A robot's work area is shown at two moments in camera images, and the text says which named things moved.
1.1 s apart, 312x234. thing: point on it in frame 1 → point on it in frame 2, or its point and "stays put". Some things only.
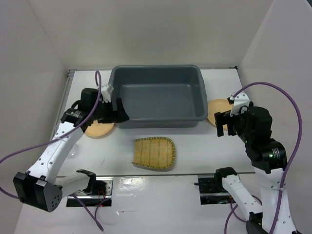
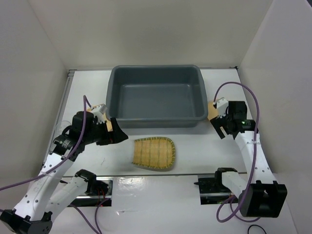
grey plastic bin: (159, 96) stays put
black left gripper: (121, 116) → (117, 135)
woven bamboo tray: (154, 152) stays put
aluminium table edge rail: (64, 102) stays put
